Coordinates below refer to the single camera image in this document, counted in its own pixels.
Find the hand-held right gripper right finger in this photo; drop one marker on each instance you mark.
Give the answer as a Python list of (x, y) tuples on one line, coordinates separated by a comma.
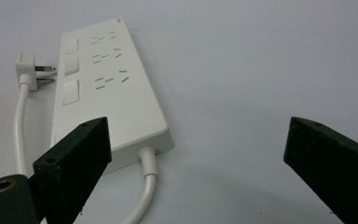
[(332, 165)]

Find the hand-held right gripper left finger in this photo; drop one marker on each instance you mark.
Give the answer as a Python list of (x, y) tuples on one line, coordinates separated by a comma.
[(74, 161)]

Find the white power plug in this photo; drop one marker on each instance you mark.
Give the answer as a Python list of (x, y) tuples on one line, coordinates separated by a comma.
[(28, 70)]

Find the white power strip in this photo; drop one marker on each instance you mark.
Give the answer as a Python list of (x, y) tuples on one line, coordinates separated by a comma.
[(112, 102)]

